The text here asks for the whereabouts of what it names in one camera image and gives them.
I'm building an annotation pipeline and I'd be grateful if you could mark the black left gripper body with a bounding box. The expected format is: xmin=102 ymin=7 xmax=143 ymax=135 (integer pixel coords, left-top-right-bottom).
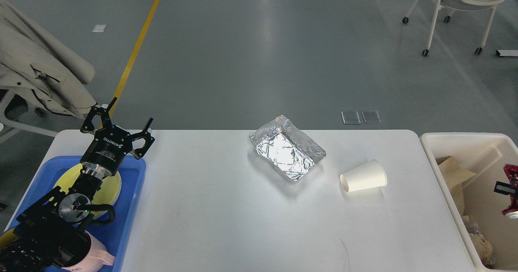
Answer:
xmin=80 ymin=125 xmax=133 ymax=176

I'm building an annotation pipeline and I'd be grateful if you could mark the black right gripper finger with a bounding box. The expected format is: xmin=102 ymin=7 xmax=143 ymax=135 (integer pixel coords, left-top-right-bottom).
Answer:
xmin=494 ymin=181 xmax=518 ymax=195

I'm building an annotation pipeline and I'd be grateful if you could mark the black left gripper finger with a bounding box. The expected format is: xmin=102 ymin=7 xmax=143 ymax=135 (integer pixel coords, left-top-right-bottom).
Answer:
xmin=126 ymin=119 xmax=155 ymax=160
xmin=80 ymin=98 xmax=118 ymax=134

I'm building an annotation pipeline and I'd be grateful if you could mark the crushed red can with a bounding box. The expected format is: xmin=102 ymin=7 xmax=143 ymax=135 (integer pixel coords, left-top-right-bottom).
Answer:
xmin=501 ymin=164 xmax=518 ymax=220

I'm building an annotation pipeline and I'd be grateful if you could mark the yellow plastic plate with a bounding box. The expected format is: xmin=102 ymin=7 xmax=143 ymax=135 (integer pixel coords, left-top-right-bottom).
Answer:
xmin=54 ymin=164 xmax=113 ymax=204

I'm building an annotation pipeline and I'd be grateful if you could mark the brown paper bag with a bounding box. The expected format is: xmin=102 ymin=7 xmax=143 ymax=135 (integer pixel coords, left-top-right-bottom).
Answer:
xmin=438 ymin=156 xmax=477 ymax=217

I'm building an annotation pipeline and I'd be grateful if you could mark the pink mug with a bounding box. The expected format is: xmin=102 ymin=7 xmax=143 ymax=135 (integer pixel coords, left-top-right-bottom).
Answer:
xmin=62 ymin=231 xmax=115 ymax=272

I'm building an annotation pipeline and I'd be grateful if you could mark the white paper cup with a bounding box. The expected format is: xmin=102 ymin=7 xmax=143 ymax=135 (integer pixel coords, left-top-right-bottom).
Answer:
xmin=339 ymin=160 xmax=387 ymax=192

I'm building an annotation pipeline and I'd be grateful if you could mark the aluminium foil tray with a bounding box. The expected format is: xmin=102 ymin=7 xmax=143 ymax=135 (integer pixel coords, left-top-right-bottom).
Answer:
xmin=464 ymin=220 xmax=483 ymax=236
xmin=248 ymin=115 xmax=326 ymax=182

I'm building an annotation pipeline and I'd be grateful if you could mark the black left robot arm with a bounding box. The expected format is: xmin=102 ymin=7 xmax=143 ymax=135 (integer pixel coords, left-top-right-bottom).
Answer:
xmin=1 ymin=98 xmax=155 ymax=272

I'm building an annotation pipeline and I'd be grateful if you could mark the pale green plate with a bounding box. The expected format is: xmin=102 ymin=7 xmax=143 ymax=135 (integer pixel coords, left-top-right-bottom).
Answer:
xmin=109 ymin=172 xmax=122 ymax=205

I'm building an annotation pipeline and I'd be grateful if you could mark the beige plastic bin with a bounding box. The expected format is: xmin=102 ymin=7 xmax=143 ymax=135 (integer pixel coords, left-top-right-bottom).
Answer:
xmin=420 ymin=132 xmax=518 ymax=272

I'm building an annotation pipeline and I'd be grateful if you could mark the blue plastic tray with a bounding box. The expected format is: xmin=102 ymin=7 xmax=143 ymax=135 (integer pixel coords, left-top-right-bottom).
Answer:
xmin=6 ymin=156 xmax=146 ymax=272

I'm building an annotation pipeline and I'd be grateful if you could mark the beige jacket on chair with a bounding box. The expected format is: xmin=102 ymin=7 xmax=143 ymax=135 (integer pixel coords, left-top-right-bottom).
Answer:
xmin=0 ymin=0 xmax=96 ymax=119

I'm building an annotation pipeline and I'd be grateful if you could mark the teal yellow mug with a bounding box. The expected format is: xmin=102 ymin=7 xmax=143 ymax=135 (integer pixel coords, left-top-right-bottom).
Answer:
xmin=0 ymin=227 xmax=18 ymax=252

